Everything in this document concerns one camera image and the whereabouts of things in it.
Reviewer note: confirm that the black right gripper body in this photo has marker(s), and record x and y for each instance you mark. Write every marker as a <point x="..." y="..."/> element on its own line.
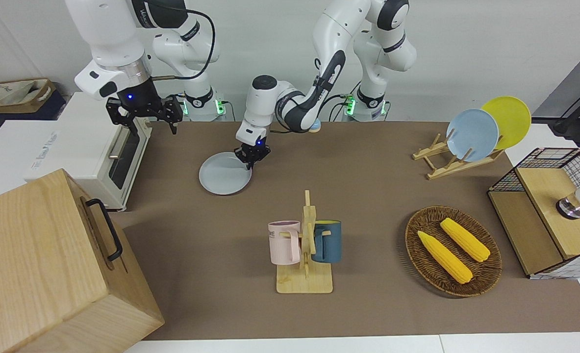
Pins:
<point x="138" y="95"/>

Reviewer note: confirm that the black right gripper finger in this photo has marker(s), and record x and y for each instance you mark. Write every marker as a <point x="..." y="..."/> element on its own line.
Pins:
<point x="133" y="128"/>
<point x="173" y="125"/>

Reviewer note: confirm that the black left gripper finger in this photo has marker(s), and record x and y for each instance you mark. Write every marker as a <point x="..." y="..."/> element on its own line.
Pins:
<point x="244" y="160"/>
<point x="251" y="164"/>

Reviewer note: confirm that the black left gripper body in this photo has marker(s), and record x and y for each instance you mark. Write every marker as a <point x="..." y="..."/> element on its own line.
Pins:
<point x="255" y="148"/>

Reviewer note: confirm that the gray plate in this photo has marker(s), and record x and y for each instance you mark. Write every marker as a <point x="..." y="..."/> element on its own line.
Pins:
<point x="221" y="175"/>

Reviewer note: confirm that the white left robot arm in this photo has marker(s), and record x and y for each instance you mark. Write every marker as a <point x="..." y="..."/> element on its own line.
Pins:
<point x="329" y="29"/>

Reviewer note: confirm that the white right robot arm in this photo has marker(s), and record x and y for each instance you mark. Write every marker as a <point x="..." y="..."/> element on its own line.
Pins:
<point x="108" y="34"/>

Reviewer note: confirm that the wooden plate rack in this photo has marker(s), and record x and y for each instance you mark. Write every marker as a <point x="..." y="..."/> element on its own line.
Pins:
<point x="454" y="167"/>

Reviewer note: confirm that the light blue plate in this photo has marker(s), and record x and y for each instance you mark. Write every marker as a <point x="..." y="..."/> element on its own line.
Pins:
<point x="472" y="135"/>

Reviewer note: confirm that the yellow plate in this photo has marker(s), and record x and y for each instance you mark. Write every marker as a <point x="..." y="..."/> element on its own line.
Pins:
<point x="513" y="117"/>

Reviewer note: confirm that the white toaster oven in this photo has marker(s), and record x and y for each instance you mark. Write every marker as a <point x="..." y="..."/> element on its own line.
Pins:
<point x="81" y="142"/>

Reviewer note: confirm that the small blue bell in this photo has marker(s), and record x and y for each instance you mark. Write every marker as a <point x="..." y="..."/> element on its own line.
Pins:
<point x="316" y="127"/>

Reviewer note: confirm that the brown table mat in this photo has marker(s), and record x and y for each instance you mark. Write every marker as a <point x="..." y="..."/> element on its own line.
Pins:
<point x="211" y="235"/>

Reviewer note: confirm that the pink mug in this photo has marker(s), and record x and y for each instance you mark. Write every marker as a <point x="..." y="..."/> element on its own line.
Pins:
<point x="284" y="242"/>

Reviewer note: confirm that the dark blue crate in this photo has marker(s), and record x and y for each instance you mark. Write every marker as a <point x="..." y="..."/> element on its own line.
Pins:
<point x="49" y="110"/>

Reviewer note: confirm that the dark blue mug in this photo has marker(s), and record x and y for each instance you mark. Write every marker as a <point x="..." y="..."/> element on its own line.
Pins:
<point x="330" y="242"/>

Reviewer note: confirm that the brown paper bag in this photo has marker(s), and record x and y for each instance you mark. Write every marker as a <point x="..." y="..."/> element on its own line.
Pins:
<point x="10" y="93"/>

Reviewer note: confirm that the wooden mug stand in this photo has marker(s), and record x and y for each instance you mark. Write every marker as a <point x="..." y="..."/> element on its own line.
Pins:
<point x="304" y="283"/>

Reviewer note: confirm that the large wooden box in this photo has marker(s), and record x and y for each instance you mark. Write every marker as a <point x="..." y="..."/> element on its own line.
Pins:
<point x="35" y="264"/>

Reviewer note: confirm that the brown wicker basket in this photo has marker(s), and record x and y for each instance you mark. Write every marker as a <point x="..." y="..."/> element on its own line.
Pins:
<point x="422" y="264"/>

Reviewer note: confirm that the yellow corn cob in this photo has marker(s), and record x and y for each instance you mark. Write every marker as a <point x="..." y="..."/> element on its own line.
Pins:
<point x="444" y="257"/>
<point x="465" y="240"/>

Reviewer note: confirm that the white bulb with silver base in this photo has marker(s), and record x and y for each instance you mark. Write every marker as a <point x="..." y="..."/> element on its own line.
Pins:
<point x="570" y="206"/>

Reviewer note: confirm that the black stand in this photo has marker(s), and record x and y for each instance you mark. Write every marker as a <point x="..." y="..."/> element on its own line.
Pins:
<point x="576" y="110"/>

